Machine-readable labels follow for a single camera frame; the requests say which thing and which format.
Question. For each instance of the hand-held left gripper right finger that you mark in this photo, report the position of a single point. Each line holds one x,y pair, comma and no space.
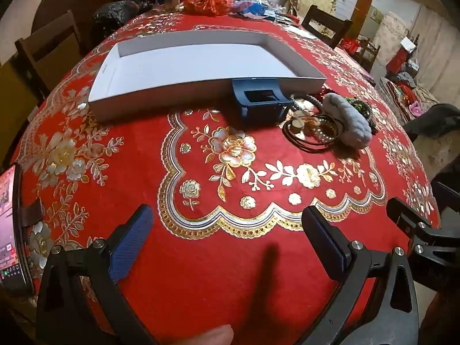
339,257

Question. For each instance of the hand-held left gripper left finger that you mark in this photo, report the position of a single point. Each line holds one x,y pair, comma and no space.
129,240

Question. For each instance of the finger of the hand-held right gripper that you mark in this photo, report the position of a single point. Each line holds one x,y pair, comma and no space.
404,215

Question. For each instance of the pale knitted scrunchie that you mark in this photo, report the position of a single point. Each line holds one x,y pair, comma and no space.
348,118

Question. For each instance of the blue hair claw clip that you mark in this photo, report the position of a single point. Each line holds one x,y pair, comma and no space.
251,111

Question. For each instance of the white cardboard box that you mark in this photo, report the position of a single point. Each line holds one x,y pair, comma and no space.
201,64

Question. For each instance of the person's left hand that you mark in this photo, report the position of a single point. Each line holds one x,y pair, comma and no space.
210,335

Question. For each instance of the red floral tablecloth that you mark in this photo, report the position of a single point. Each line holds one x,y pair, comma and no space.
143,158

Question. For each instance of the dark phone stand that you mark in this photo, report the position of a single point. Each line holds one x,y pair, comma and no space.
31,214

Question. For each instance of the dark grey cloth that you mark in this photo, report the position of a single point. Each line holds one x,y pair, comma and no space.
435,118

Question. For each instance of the smartphone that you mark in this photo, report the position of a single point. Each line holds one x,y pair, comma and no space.
9,222

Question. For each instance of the dark wooden chair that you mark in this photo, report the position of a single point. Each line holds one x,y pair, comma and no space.
368,54
46,46
323,21

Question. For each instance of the red paper bag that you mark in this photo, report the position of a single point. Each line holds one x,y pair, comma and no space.
350,45

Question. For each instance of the white paper sheet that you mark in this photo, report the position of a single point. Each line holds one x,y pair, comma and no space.
304,32

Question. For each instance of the black plastic bag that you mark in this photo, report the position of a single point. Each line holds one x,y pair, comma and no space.
115,12

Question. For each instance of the red plastic bag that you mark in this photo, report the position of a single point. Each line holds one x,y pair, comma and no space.
206,1

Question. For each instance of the blue plastic bag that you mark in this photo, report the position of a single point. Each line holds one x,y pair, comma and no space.
251,7

